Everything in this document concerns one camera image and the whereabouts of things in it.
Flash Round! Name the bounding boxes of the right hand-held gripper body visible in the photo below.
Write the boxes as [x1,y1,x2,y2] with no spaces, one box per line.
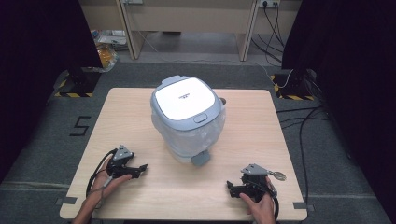
[240,163,278,203]

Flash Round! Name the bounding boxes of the plastic bag orange contents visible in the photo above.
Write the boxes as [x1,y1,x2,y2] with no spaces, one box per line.
[95,42,120,74]

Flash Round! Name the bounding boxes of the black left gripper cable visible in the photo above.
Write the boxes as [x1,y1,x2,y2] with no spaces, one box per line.
[85,147,119,199]

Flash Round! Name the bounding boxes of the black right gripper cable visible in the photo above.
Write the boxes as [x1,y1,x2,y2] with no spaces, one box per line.
[270,186,280,221]

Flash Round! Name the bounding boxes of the clear plastic bin liner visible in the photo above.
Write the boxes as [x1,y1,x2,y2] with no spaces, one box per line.
[151,106,227,157]

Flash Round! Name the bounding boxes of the black floor cable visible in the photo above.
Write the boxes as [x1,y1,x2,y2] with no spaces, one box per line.
[276,105,329,207]

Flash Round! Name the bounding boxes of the black stand base hazard tape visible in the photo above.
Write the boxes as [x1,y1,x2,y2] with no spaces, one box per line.
[53,66,103,99]
[269,68,316,102]

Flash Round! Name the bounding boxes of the dark curtain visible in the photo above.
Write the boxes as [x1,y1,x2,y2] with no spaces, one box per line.
[281,0,396,224]
[0,0,104,185]

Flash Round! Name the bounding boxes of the beige desk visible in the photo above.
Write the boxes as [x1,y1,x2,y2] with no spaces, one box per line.
[78,0,304,63]

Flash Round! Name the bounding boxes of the black tape piece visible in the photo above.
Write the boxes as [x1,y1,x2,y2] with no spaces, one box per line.
[55,196,78,206]
[292,202,315,212]

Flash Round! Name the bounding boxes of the white pedal bin grey lid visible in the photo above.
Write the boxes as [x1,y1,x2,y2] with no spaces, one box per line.
[149,75,227,167]

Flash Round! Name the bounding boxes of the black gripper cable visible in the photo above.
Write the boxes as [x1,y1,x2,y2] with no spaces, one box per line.
[85,147,119,199]
[270,186,280,221]

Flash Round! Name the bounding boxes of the metal ring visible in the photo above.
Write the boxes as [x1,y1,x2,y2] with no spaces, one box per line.
[269,170,288,182]

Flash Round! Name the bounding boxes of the clear plastic bag white contents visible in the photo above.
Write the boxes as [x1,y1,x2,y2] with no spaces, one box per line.
[91,29,129,49]

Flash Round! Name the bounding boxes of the person's right hand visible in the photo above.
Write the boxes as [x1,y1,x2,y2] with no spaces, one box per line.
[239,176,277,220]

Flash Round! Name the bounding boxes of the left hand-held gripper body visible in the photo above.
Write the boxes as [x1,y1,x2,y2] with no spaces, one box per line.
[106,145,135,179]

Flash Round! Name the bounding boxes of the black plugged cable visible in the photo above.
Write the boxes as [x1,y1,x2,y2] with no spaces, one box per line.
[250,3,286,67]

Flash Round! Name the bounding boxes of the person's left hand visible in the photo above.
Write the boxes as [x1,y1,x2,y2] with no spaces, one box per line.
[92,158,133,201]

